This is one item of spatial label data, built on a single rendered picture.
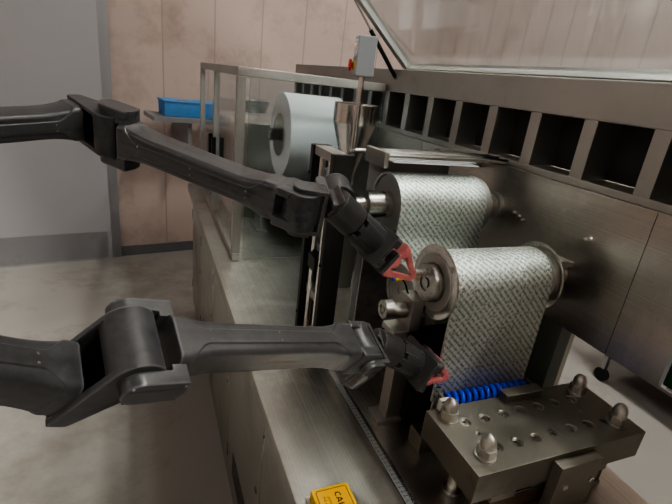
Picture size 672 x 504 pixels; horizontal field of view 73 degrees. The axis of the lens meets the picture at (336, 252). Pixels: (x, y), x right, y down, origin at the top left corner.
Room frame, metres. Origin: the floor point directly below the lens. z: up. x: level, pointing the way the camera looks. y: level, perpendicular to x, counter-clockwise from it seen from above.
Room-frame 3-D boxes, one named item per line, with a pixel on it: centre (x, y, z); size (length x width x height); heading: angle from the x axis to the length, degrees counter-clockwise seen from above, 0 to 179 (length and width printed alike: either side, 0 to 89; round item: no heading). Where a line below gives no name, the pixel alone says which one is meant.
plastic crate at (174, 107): (3.48, 1.25, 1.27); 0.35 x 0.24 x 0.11; 124
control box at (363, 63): (1.33, -0.01, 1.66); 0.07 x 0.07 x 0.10; 8
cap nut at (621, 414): (0.74, -0.59, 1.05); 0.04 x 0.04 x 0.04
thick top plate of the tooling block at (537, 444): (0.71, -0.42, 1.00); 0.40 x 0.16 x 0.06; 114
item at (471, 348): (0.81, -0.33, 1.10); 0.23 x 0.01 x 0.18; 114
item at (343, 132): (1.52, -0.01, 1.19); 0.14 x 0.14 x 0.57
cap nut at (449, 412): (0.69, -0.25, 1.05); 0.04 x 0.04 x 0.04
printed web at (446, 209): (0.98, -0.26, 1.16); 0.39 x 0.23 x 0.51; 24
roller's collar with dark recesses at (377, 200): (1.03, -0.08, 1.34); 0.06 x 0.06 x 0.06; 24
